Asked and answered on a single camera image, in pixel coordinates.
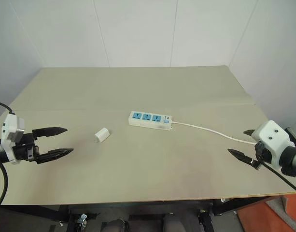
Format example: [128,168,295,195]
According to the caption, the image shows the white power strip blue sockets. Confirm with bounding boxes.
[127,110,173,131]

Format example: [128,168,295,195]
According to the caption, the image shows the silver metal clamp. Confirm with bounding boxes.
[76,212,89,225]

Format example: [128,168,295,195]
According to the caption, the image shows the white plug adapter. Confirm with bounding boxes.
[94,127,111,144]

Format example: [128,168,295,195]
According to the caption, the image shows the black table frame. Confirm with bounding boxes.
[0,192,296,232]

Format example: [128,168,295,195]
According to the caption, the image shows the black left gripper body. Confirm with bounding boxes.
[12,131,42,165]

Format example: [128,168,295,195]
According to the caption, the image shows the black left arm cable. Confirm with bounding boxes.
[0,100,14,213]

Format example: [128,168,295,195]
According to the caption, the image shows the white power cable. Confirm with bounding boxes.
[171,120,256,146]

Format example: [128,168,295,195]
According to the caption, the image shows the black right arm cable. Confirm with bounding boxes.
[258,160,296,195]

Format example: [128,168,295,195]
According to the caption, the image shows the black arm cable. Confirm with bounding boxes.
[258,160,296,195]
[0,100,14,213]

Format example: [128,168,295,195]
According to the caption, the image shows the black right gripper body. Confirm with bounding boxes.
[254,142,272,168]

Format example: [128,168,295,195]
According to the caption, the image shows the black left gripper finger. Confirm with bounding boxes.
[37,148,74,165]
[32,127,68,140]

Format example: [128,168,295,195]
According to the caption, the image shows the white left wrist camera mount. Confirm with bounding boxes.
[1,113,26,165]

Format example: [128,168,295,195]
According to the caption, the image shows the dark rounded shape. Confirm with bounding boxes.
[103,218,126,232]

